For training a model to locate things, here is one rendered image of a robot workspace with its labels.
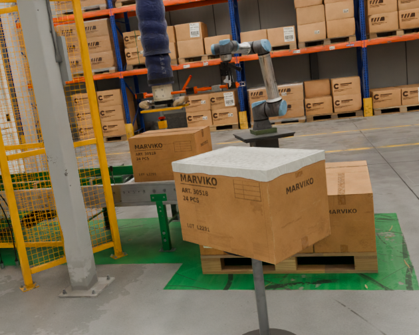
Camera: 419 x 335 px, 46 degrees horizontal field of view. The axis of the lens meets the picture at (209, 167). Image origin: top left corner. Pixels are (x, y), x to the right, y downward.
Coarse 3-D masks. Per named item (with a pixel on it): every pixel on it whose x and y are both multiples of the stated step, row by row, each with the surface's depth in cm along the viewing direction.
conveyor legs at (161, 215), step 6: (102, 210) 485; (162, 216) 406; (174, 216) 435; (108, 222) 499; (162, 222) 407; (168, 222) 420; (162, 228) 408; (168, 228) 412; (162, 234) 410; (168, 234) 411; (162, 240) 411; (168, 240) 410; (168, 246) 411
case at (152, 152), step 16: (176, 128) 443; (192, 128) 428; (208, 128) 432; (144, 144) 414; (160, 144) 409; (176, 144) 405; (192, 144) 401; (208, 144) 429; (144, 160) 417; (160, 160) 412; (176, 160) 408; (144, 176) 420; (160, 176) 416
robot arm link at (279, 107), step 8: (264, 40) 449; (256, 48) 452; (264, 48) 449; (264, 56) 453; (264, 64) 456; (272, 64) 460; (264, 72) 460; (272, 72) 460; (264, 80) 465; (272, 80) 462; (272, 88) 464; (272, 96) 467; (280, 96) 471; (272, 104) 469; (280, 104) 467; (272, 112) 472; (280, 112) 469
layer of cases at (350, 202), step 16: (336, 176) 367; (352, 176) 361; (368, 176) 355; (336, 192) 325; (352, 192) 320; (368, 192) 316; (336, 208) 322; (352, 208) 319; (368, 208) 317; (336, 224) 324; (352, 224) 321; (368, 224) 319; (336, 240) 327; (352, 240) 324; (368, 240) 321
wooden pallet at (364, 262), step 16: (208, 256) 353; (224, 256) 350; (304, 256) 334; (320, 256) 332; (368, 256) 323; (208, 272) 356; (224, 272) 352; (240, 272) 349; (272, 272) 343; (288, 272) 340; (304, 272) 337; (320, 272) 334; (336, 272) 331; (352, 272) 328; (368, 272) 326
